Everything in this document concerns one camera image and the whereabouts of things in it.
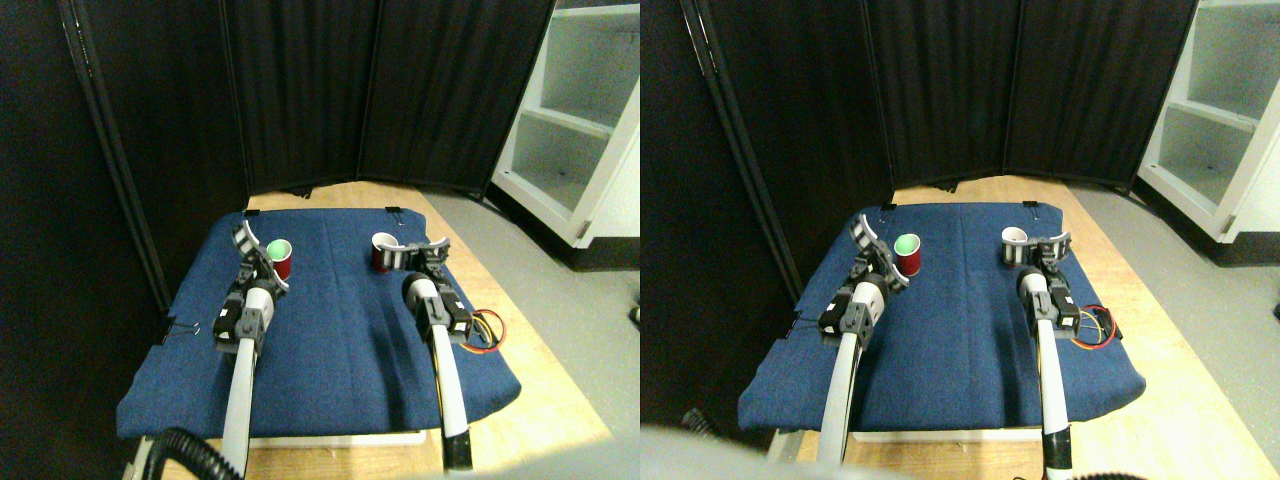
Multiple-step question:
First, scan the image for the curtain stand pole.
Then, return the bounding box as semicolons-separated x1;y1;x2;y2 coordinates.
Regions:
62;0;173;313
683;0;803;303

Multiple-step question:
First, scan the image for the white shelf unit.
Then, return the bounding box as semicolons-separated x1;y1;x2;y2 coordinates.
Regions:
490;0;640;251
1137;0;1280;246

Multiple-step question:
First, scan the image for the dark blue cloth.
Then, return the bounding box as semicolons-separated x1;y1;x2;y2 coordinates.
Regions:
738;203;1147;433
116;207;522;441

